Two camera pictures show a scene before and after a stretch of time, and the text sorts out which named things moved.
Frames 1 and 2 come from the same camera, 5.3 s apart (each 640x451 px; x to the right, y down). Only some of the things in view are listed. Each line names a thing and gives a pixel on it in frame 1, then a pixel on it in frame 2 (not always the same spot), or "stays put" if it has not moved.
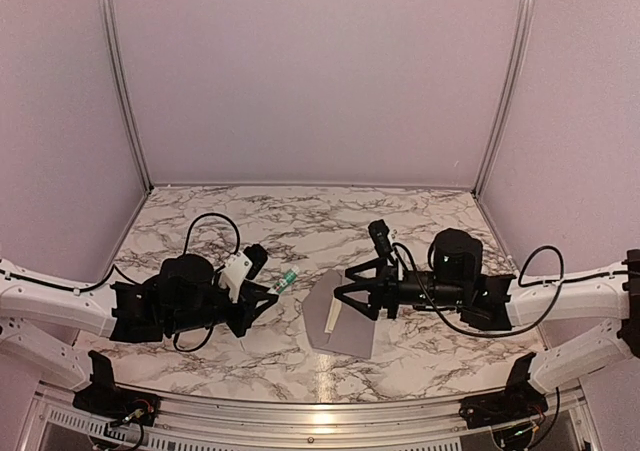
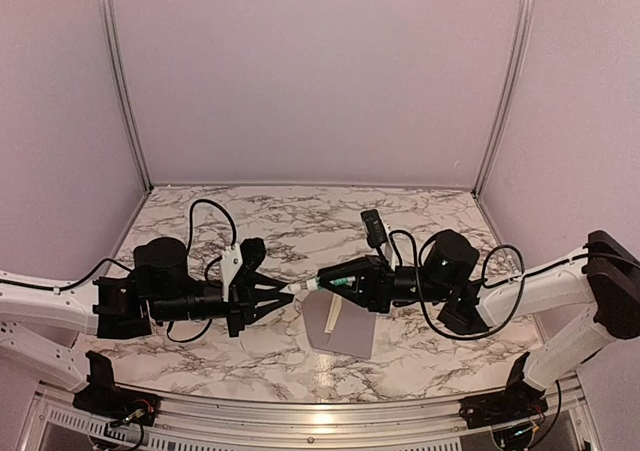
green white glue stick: x=288 y=279 → x=313 y=284
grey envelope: x=355 y=330 stays put
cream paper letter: x=333 y=315 stays put
